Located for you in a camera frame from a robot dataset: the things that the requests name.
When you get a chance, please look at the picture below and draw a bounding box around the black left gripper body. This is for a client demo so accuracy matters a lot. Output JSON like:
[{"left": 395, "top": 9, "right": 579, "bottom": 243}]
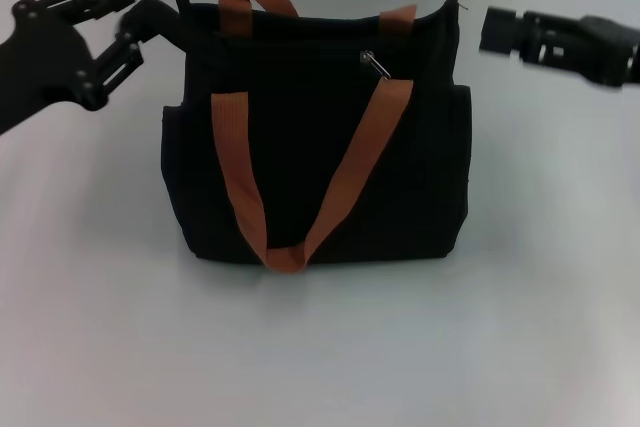
[{"left": 0, "top": 0, "right": 110, "bottom": 137}]

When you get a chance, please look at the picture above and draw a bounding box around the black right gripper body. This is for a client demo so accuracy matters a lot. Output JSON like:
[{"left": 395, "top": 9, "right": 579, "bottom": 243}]
[{"left": 578, "top": 14, "right": 640, "bottom": 90}]

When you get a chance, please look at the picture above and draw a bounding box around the silver metal zipper pull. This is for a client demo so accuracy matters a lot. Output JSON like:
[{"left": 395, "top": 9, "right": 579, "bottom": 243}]
[{"left": 360, "top": 49, "right": 392, "bottom": 80}]

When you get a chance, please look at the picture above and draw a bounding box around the black bag with brown handles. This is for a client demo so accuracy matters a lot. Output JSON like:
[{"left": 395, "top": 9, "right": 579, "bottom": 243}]
[{"left": 160, "top": 0, "right": 474, "bottom": 276}]

